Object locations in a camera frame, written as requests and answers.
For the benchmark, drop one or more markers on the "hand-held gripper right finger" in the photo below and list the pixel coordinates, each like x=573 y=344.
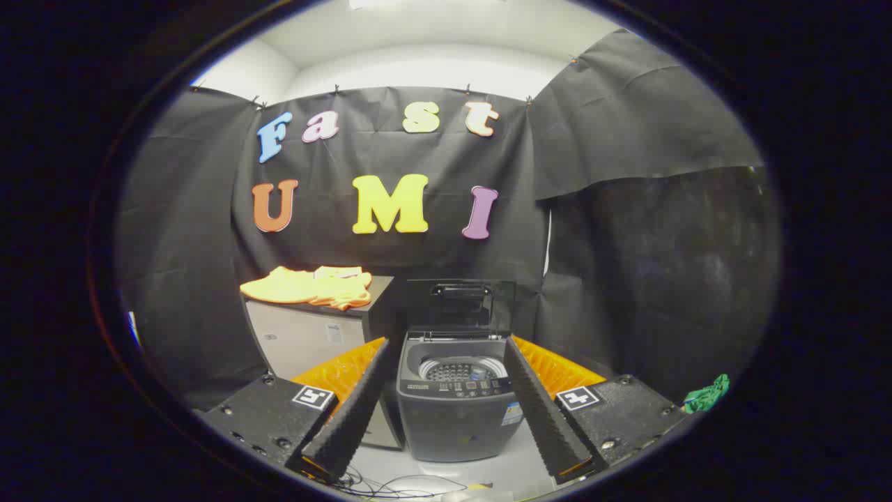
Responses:
x=540 y=411

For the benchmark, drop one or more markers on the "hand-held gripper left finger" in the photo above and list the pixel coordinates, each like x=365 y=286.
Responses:
x=348 y=418

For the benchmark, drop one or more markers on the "grey washing machine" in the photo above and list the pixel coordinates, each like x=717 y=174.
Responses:
x=453 y=425

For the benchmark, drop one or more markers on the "orange polo shirt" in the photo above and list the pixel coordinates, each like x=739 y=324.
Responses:
x=300 y=287

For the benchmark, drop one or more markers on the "grey cabinet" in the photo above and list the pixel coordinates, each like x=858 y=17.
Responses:
x=300 y=338

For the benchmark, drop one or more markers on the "green cloth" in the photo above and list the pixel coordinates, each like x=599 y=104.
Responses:
x=707 y=394

